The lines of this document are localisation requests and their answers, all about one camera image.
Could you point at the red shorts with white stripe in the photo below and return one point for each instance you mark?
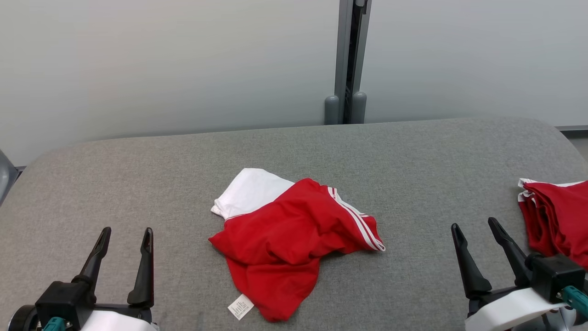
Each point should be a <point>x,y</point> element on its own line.
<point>560,216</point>

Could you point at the grey floor rail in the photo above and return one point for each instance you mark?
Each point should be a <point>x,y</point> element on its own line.
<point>574,130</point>

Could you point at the red and white jersey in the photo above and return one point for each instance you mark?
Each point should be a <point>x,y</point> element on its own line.
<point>275,234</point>

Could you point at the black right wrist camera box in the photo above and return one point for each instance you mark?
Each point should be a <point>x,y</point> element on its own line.
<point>553,276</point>

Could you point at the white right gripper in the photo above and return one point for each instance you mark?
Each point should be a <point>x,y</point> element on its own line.
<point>505,310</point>

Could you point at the grey metal partition post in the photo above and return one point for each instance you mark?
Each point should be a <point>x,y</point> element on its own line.
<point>341,55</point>
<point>360,69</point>

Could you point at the slanted grey partition post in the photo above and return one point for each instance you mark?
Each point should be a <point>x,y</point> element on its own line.
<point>7,177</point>

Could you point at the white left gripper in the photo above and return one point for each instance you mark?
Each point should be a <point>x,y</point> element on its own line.
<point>119,322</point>

